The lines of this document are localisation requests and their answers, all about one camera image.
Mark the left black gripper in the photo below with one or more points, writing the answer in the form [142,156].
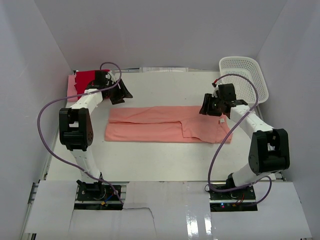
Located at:
[117,90]

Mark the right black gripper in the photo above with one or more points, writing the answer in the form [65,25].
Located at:
[210,104]

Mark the salmon pink t shirt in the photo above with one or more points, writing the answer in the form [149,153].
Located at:
[165,124]

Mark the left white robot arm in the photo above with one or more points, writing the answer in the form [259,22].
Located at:
[75,125]

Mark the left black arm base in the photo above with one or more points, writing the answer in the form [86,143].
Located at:
[98,196]

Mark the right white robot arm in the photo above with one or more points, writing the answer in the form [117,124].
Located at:
[269,148]

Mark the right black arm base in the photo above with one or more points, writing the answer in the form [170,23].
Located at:
[243,200]

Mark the folded red t shirt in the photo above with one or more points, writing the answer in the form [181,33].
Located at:
[83,79]

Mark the folded light pink t shirt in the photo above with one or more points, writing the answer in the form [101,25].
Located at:
[71,89]

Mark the white plastic basket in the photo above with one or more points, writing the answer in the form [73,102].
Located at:
[247,78]

